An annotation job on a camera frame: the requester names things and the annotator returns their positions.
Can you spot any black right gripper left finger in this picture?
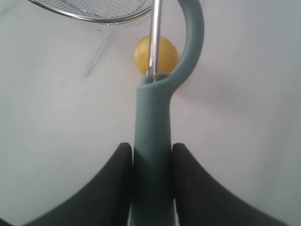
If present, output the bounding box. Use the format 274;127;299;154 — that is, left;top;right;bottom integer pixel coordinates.
24;142;134;226

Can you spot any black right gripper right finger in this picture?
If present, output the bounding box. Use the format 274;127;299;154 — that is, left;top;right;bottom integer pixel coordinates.
172;143;285;226

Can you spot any teal handled peeler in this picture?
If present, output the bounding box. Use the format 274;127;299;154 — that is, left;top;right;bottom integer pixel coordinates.
130;0;204;226

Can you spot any yellow lemon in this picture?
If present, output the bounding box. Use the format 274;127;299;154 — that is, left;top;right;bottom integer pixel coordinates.
134;36;179;75

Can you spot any metal wire mesh basket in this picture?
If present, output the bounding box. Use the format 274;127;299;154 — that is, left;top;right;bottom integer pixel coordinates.
31;0;152;24

